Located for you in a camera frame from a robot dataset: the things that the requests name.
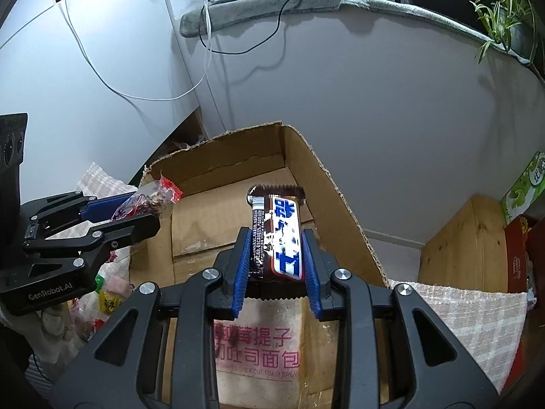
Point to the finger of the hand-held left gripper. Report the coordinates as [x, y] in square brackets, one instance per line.
[127, 230]
[102, 206]

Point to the brown chocolate bar packet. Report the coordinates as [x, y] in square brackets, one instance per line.
[281, 238]

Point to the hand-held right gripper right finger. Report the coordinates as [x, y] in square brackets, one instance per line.
[311, 281]

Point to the grey windowsill cloth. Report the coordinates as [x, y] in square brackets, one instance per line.
[264, 6]

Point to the brown cardboard box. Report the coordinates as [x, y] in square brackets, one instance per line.
[221, 170]

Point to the yellow snack packet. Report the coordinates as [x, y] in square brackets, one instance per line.
[110, 302]

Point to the person's left hand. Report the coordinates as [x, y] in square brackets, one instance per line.
[64, 321]

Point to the snack packets in box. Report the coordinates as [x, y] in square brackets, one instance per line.
[255, 349]

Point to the green printed carton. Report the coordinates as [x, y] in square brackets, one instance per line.
[523, 196]

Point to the red box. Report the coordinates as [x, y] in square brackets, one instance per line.
[517, 255]

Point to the clear red snack packet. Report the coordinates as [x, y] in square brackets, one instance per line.
[149, 204]

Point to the potted spider plant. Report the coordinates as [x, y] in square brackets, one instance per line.
[502, 12]

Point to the wooden cabinet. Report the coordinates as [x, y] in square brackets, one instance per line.
[464, 243]

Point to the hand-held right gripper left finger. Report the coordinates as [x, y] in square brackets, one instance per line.
[240, 272]

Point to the plaid beige blanket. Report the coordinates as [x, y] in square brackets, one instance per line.
[468, 319]

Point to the pink snack packet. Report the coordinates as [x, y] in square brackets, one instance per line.
[119, 285]

